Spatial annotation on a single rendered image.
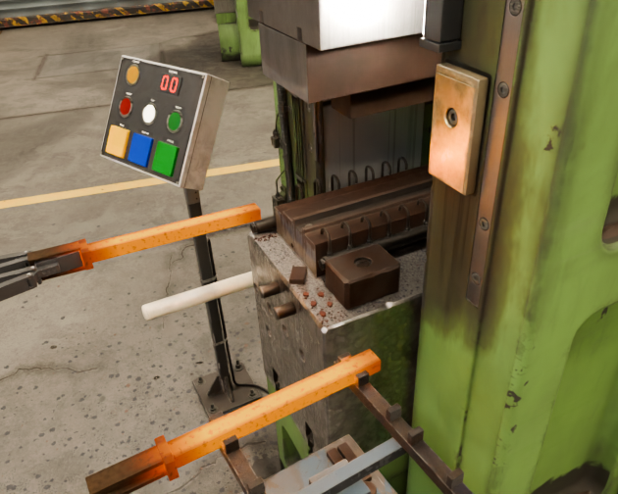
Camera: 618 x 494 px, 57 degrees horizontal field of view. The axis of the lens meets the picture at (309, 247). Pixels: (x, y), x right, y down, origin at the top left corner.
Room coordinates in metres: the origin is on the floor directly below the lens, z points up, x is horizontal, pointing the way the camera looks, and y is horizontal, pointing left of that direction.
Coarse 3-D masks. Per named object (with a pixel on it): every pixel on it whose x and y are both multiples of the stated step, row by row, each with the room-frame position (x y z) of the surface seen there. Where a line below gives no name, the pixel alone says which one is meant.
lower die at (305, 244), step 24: (336, 192) 1.14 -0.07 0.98; (360, 192) 1.12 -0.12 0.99; (384, 192) 1.09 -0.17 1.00; (288, 216) 1.03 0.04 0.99; (360, 216) 1.01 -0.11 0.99; (384, 216) 1.01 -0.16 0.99; (288, 240) 1.03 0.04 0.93; (312, 240) 0.93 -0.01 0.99; (336, 240) 0.93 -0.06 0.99; (360, 240) 0.95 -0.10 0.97; (312, 264) 0.93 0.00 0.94
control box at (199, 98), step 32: (128, 64) 1.54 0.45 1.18; (160, 64) 1.47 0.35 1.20; (128, 96) 1.49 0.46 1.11; (160, 96) 1.42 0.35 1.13; (192, 96) 1.35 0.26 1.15; (224, 96) 1.39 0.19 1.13; (128, 128) 1.44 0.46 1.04; (160, 128) 1.37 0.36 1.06; (192, 128) 1.31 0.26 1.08; (192, 160) 1.29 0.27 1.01
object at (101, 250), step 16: (240, 208) 0.94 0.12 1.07; (256, 208) 0.94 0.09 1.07; (176, 224) 0.88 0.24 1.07; (192, 224) 0.88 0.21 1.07; (208, 224) 0.89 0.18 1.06; (224, 224) 0.90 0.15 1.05; (80, 240) 0.83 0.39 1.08; (112, 240) 0.84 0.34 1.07; (128, 240) 0.84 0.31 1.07; (144, 240) 0.84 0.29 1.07; (160, 240) 0.85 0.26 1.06; (176, 240) 0.86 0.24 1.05; (32, 256) 0.78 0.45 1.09; (48, 256) 0.78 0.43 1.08; (80, 256) 0.81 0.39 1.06; (96, 256) 0.81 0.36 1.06; (112, 256) 0.82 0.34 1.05; (64, 272) 0.79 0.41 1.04
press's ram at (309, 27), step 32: (256, 0) 1.09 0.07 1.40; (288, 0) 0.96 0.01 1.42; (320, 0) 0.87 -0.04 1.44; (352, 0) 0.89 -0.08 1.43; (384, 0) 0.91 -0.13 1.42; (416, 0) 0.93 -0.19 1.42; (288, 32) 0.97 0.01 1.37; (320, 32) 0.87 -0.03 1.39; (352, 32) 0.89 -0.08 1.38; (384, 32) 0.91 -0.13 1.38; (416, 32) 0.94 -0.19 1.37
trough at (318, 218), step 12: (432, 180) 1.14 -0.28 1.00; (396, 192) 1.10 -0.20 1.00; (408, 192) 1.11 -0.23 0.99; (420, 192) 1.11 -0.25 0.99; (360, 204) 1.06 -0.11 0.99; (372, 204) 1.07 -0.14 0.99; (312, 216) 1.01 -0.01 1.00; (324, 216) 1.02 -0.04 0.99; (336, 216) 1.03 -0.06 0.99; (300, 228) 0.98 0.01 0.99
